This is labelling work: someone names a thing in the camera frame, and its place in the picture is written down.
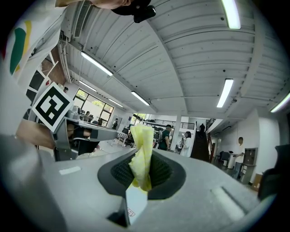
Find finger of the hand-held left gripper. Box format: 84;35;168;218
77;121;119;143

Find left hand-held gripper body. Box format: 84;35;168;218
31;81;80;162

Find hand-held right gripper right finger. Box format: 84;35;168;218
137;148;261;229

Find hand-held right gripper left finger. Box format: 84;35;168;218
39;148;139;229

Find yellow cloth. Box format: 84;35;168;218
128;123;154;193

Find light blue package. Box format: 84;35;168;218
125;187;149;226

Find person's left forearm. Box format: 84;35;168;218
16;119;56;150

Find black framed window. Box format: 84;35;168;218
73;88;115;127

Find white cylindrical bin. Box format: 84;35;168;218
227;153;237;170

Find dark staircase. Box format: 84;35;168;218
190;118;215;163

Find grey cabinet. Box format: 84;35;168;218
240;147;259;184

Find cardboard box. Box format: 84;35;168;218
251;173;264;191

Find person's white printed t-shirt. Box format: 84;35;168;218
0;0;68;136

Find black office chair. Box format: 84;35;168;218
257;144;290;201

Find rows of ceiling tube lights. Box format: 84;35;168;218
78;0;290;114

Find white ceiling air conditioner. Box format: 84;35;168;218
72;0;92;39

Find black head-worn camera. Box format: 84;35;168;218
133;5;157;24

